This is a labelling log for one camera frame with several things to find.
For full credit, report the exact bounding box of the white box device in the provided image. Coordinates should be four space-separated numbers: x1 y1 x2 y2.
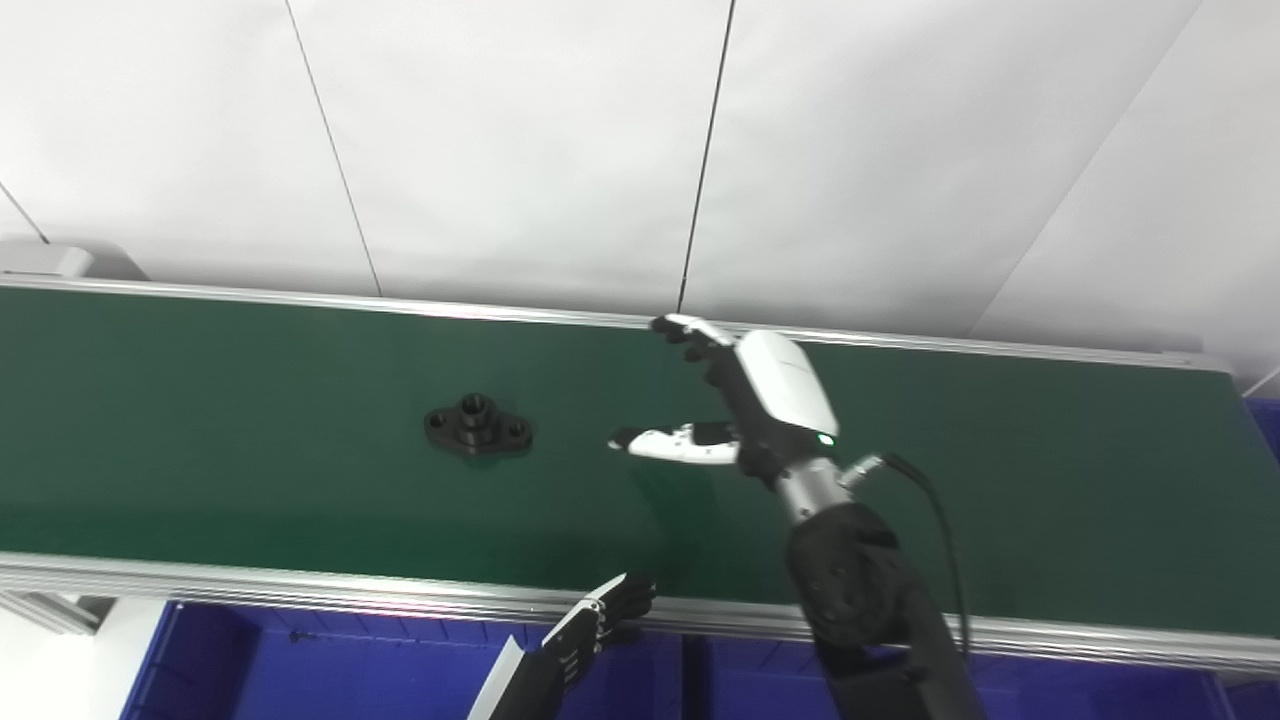
0 242 97 280

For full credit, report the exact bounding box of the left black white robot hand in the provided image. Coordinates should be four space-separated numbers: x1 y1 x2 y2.
467 572 659 720

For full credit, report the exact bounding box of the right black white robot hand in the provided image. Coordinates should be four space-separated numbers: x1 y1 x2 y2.
608 313 841 488

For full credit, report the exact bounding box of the aluminium conveyor support bracket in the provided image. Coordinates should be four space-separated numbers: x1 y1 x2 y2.
0 589 118 637

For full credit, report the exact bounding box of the aluminium conveyor side rail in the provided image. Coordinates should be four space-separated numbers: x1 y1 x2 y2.
0 551 1280 675
0 274 1233 374

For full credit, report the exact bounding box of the large blue plastic bin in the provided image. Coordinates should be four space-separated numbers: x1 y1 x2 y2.
118 598 693 720
684 632 1239 720

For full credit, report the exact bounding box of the green conveyor belt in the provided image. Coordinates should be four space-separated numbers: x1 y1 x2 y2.
0 288 1280 613

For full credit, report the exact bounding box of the black flange part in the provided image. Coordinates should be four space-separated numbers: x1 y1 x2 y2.
424 393 535 460

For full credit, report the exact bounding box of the narrow blue plastic bin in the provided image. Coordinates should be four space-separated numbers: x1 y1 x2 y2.
1213 397 1280 720

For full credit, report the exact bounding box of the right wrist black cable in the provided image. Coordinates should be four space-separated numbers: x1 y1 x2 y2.
840 451 973 663

